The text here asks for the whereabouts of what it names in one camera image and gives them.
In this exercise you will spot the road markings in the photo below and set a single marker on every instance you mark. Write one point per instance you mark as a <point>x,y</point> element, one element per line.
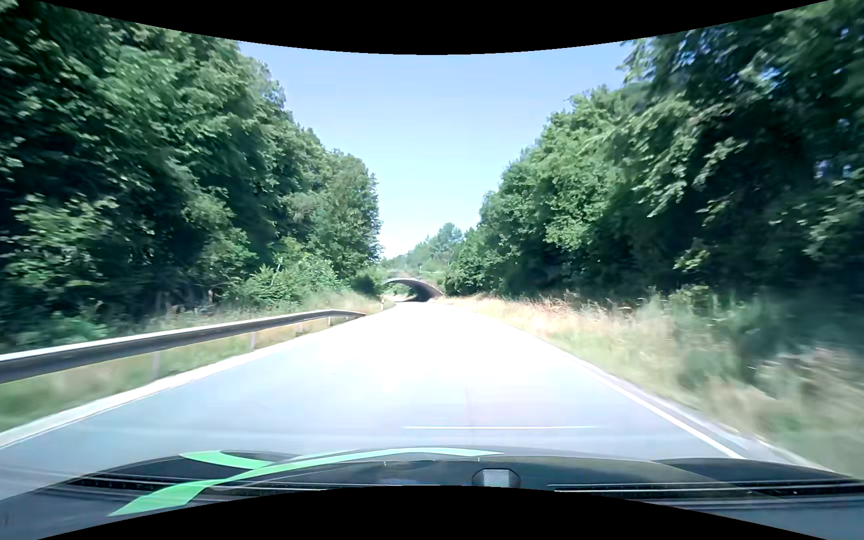
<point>657,411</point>

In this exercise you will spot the wood of green trees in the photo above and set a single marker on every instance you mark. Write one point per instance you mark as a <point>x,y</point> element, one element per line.
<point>117,172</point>
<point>702,180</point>

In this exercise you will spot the grey metal guard rail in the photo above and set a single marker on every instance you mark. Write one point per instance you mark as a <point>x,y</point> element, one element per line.
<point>139,343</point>

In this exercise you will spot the dry tall grass verge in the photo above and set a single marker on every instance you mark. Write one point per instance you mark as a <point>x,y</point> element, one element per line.
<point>739,360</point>

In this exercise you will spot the arched stone bridge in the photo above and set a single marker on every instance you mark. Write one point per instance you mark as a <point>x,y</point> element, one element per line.
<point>418,285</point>

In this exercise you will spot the car's own bonnet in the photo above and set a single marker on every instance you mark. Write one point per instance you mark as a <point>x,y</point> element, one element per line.
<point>402,474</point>

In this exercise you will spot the grass verge with guard rail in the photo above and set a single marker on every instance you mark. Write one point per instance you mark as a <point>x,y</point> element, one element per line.
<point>64,386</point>

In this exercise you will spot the grey asphalt road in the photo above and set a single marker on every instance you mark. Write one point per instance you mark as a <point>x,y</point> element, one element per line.
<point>417,375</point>

